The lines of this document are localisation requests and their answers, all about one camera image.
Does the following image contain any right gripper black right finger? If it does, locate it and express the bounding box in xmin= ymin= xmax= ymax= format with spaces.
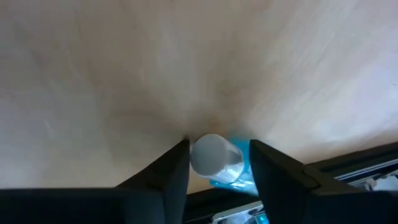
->
xmin=249 ymin=139 xmax=398 ymax=224

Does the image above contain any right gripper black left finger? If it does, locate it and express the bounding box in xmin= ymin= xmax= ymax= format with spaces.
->
xmin=0 ymin=139 xmax=190 ymax=224

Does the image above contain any teal mouthwash bottle white cap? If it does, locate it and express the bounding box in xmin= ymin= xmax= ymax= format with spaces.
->
xmin=189 ymin=133 xmax=261 ymax=197

